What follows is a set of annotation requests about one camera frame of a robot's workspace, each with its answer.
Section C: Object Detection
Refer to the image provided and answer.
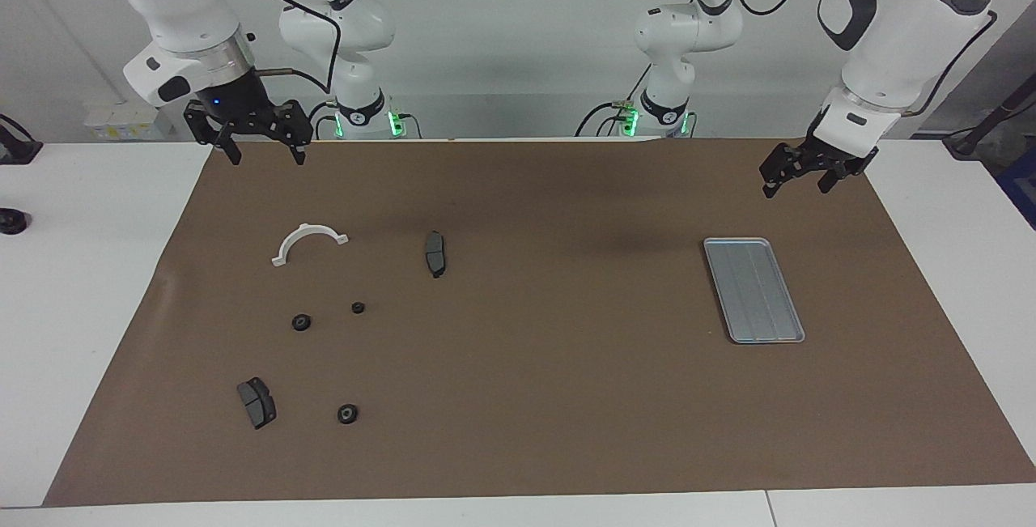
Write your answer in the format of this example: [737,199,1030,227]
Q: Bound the silver ribbed metal tray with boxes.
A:
[702,237,808,345]

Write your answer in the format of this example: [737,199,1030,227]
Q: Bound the short dark brake pad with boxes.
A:
[236,376,278,431]

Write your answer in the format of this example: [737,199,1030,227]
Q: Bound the white curved plastic bracket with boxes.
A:
[270,223,350,268]

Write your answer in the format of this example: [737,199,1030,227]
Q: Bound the black stand pole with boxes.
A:
[943,94,1036,160]

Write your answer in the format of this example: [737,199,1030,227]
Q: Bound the brown paper table mat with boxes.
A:
[42,137,1036,508]

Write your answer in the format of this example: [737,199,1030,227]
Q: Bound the grey leaning panel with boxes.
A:
[915,1,1036,139]

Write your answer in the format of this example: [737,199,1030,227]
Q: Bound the blue crate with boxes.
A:
[1000,147,1036,230]

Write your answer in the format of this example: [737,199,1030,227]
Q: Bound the black base power cable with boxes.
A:
[575,64,652,138]

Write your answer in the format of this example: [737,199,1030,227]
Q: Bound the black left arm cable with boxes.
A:
[724,0,998,117]

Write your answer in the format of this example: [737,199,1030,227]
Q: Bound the long dark brake pad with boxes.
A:
[423,230,448,279]

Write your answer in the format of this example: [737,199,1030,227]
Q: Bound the black table clamp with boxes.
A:
[0,114,44,165]

